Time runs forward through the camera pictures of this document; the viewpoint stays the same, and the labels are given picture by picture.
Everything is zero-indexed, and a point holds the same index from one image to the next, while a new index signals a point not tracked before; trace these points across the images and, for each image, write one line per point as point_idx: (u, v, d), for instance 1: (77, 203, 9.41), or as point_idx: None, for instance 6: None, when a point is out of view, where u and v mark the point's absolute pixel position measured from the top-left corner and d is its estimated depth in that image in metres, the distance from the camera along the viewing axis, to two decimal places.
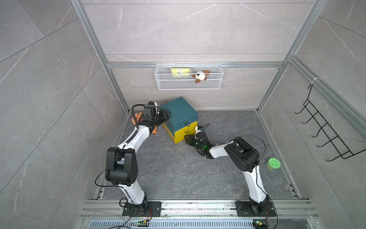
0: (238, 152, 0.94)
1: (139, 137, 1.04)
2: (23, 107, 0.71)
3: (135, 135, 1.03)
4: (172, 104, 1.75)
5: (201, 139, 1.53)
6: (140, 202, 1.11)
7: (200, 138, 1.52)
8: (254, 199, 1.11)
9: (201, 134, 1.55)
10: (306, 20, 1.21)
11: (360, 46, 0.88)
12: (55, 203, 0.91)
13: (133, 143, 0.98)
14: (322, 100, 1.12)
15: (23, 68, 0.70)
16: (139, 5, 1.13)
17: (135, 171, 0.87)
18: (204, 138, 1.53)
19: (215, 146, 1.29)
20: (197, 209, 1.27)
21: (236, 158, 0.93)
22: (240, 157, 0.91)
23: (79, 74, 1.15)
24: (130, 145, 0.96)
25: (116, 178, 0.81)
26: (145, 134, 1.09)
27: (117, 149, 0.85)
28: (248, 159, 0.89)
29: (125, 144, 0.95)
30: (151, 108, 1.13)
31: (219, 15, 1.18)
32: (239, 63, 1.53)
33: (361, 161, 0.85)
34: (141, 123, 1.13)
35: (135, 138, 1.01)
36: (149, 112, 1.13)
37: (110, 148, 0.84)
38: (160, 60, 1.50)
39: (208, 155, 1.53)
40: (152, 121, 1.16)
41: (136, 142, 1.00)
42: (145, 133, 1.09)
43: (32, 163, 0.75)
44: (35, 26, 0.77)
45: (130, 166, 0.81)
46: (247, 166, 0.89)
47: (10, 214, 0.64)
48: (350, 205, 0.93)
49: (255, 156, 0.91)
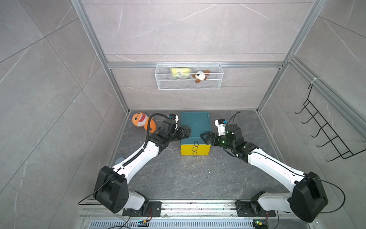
0: (311, 201, 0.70)
1: (141, 160, 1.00)
2: (23, 107, 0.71)
3: (136, 157, 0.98)
4: (195, 114, 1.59)
5: (233, 132, 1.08)
6: (138, 208, 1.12)
7: (231, 131, 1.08)
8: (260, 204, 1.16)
9: (233, 126, 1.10)
10: (305, 20, 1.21)
11: (360, 46, 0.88)
12: (55, 202, 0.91)
13: (131, 167, 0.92)
14: (322, 100, 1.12)
15: (23, 68, 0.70)
16: (139, 5, 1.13)
17: (125, 198, 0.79)
18: (238, 132, 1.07)
19: (264, 158, 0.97)
20: (197, 209, 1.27)
21: (304, 206, 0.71)
22: (311, 208, 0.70)
23: (80, 74, 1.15)
24: (126, 171, 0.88)
25: (102, 201, 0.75)
26: (147, 157, 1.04)
27: (107, 174, 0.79)
28: (316, 207, 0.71)
29: (120, 168, 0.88)
30: (169, 125, 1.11)
31: (219, 15, 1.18)
32: (240, 63, 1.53)
33: (361, 161, 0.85)
34: (152, 138, 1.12)
35: (134, 161, 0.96)
36: (167, 128, 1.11)
37: (105, 167, 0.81)
38: (160, 60, 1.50)
39: (241, 155, 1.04)
40: (165, 140, 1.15)
41: (136, 166, 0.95)
42: (152, 153, 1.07)
43: (32, 163, 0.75)
44: (35, 26, 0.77)
45: (116, 195, 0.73)
46: (312, 217, 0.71)
47: (10, 214, 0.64)
48: (350, 205, 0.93)
49: (323, 207, 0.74)
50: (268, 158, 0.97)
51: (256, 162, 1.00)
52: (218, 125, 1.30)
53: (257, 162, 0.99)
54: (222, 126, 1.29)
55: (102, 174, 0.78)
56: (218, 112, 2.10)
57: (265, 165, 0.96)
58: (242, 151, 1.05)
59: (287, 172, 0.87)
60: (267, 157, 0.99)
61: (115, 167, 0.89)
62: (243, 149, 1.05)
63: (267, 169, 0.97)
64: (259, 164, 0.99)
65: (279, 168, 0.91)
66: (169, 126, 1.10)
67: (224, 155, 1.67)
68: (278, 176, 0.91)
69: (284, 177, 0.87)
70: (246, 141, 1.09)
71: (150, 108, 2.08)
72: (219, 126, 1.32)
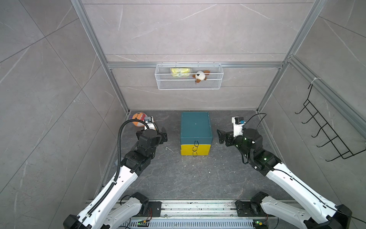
0: None
1: (115, 196, 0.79)
2: (23, 107, 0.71)
3: (107, 194, 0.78)
4: (197, 114, 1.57)
5: (253, 141, 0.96)
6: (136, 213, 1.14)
7: (252, 139, 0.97)
8: (263, 207, 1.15)
9: (255, 133, 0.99)
10: (306, 20, 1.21)
11: (360, 46, 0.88)
12: (55, 203, 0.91)
13: (100, 211, 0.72)
14: (322, 100, 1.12)
15: (23, 68, 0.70)
16: (139, 5, 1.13)
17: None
18: (259, 140, 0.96)
19: (290, 178, 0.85)
20: (197, 209, 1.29)
21: None
22: None
23: (79, 73, 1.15)
24: (93, 218, 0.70)
25: None
26: (123, 187, 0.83)
27: (73, 223, 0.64)
28: None
29: (86, 216, 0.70)
30: (148, 139, 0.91)
31: (219, 15, 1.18)
32: (240, 63, 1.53)
33: (361, 161, 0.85)
34: (128, 159, 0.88)
35: (106, 200, 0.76)
36: (145, 143, 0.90)
37: (69, 215, 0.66)
38: (160, 60, 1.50)
39: (260, 167, 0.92)
40: (145, 158, 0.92)
41: (107, 206, 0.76)
42: (128, 182, 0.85)
43: (32, 163, 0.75)
44: (35, 26, 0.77)
45: None
46: None
47: (10, 214, 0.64)
48: (350, 205, 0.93)
49: None
50: (294, 178, 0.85)
51: (278, 180, 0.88)
52: (235, 125, 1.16)
53: (278, 179, 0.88)
54: (238, 126, 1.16)
55: (67, 226, 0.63)
56: (218, 111, 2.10)
57: (290, 186, 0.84)
58: (261, 163, 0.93)
59: (316, 201, 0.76)
60: (293, 176, 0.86)
61: (80, 214, 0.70)
62: (262, 161, 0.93)
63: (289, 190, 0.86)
64: (282, 183, 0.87)
65: (307, 194, 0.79)
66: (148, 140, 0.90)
67: (224, 155, 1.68)
68: (301, 200, 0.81)
69: (310, 206, 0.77)
70: (266, 152, 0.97)
71: (150, 108, 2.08)
72: (236, 125, 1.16)
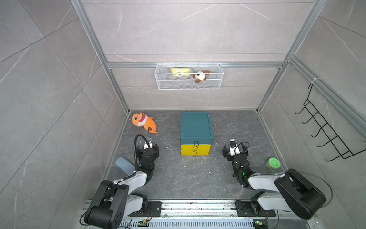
0: (296, 192, 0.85)
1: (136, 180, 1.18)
2: (23, 107, 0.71)
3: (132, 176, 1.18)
4: (197, 114, 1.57)
5: (242, 165, 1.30)
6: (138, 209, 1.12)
7: (242, 164, 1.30)
8: (260, 204, 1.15)
9: (244, 160, 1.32)
10: (306, 20, 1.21)
11: (360, 46, 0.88)
12: (55, 203, 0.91)
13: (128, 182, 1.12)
14: (322, 100, 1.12)
15: (23, 68, 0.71)
16: (139, 5, 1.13)
17: (121, 214, 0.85)
18: (246, 165, 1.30)
19: (256, 175, 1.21)
20: (197, 209, 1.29)
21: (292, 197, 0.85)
22: (299, 199, 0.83)
23: (80, 74, 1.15)
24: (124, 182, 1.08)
25: (97, 218, 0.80)
26: (140, 180, 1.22)
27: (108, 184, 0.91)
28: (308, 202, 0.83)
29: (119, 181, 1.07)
30: (149, 156, 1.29)
31: (219, 15, 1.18)
32: (240, 63, 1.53)
33: (361, 161, 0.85)
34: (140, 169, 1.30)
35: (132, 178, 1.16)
36: (148, 159, 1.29)
37: (104, 181, 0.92)
38: (160, 60, 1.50)
39: (245, 185, 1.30)
40: (149, 170, 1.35)
41: (132, 183, 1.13)
42: (141, 178, 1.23)
43: (32, 163, 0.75)
44: (35, 26, 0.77)
45: (117, 204, 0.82)
46: (309, 210, 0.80)
47: (10, 214, 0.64)
48: (350, 206, 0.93)
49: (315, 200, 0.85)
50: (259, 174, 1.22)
51: (255, 183, 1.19)
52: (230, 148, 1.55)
53: (255, 184, 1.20)
54: (233, 149, 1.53)
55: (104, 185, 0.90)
56: (218, 111, 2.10)
57: (259, 180, 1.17)
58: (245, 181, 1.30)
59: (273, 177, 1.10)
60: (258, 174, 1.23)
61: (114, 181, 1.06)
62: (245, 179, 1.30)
63: (262, 184, 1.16)
64: (257, 184, 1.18)
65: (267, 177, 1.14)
66: (149, 157, 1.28)
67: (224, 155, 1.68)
68: (271, 184, 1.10)
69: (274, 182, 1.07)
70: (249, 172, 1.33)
71: (150, 108, 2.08)
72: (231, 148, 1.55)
